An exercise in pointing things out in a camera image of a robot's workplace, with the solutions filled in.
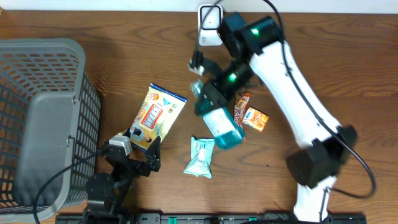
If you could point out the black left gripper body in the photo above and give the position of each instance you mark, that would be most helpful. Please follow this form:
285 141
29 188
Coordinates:
119 173

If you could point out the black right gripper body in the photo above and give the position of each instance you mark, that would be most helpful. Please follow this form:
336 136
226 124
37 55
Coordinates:
232 79

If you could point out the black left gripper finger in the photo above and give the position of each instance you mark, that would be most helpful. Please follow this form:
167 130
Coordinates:
152 155
127 134

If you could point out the orange chocolate bar wrapper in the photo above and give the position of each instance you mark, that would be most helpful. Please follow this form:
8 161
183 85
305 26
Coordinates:
240 107

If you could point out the yellow snack bag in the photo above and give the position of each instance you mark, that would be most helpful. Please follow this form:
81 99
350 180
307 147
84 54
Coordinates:
156 116

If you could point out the orange small snack packet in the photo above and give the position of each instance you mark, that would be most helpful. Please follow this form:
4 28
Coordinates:
255 119

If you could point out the blue mouthwash bottle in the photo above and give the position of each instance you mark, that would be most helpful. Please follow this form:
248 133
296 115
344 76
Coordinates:
218 119

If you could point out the teal small snack packet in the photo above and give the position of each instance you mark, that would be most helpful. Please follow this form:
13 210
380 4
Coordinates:
201 154

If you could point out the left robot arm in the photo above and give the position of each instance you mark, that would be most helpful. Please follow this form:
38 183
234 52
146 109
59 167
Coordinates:
106 192

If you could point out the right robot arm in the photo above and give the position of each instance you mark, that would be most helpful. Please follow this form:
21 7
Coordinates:
259 49

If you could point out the white barcode scanner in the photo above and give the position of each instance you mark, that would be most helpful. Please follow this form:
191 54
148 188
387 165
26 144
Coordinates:
209 34

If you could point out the grey plastic basket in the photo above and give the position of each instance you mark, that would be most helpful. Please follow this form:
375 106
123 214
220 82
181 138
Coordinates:
50 115

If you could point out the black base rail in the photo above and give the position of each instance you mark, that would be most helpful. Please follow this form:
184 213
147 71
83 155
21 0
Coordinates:
155 218

